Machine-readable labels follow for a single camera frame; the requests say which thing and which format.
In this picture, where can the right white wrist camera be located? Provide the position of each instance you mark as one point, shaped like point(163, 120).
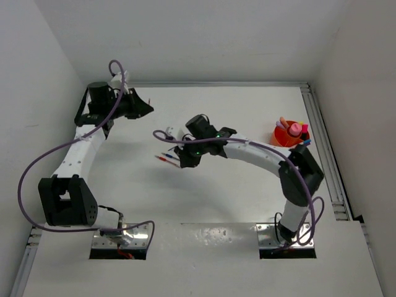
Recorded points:
point(174, 135)

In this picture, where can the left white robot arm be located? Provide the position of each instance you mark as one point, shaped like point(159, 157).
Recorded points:
point(66, 197)

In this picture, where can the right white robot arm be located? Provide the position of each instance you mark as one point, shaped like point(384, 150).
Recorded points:
point(299, 174)

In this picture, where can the pink glue bottle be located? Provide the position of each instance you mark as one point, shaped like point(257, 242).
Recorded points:
point(295, 130)

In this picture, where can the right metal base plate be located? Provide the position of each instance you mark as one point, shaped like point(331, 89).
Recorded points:
point(267, 238)

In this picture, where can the red ballpoint pen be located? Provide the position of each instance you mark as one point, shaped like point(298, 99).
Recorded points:
point(163, 159)

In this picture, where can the metal base plate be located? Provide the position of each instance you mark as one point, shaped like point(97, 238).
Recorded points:
point(133, 238)
point(267, 238)

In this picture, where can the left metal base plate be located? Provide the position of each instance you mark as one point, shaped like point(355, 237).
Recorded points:
point(133, 238)

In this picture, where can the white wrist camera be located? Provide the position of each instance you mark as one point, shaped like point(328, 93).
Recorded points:
point(174, 135)
point(119, 81)

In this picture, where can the pink black highlighter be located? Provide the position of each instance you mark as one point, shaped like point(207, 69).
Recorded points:
point(304, 132)

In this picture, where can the blue ballpoint pen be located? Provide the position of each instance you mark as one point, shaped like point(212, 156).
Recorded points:
point(170, 156)

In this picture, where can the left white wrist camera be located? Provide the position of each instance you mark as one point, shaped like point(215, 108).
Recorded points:
point(119, 81)

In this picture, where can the lilac marker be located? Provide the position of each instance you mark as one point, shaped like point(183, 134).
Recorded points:
point(280, 125)

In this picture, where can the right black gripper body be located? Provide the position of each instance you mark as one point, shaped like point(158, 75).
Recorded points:
point(192, 152)

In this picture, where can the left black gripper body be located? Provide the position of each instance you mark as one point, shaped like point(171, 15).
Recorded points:
point(128, 106)

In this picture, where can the orange divided container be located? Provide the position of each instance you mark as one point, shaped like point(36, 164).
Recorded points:
point(281, 138)

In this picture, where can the grey orange marker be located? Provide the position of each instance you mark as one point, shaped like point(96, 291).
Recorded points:
point(284, 122)

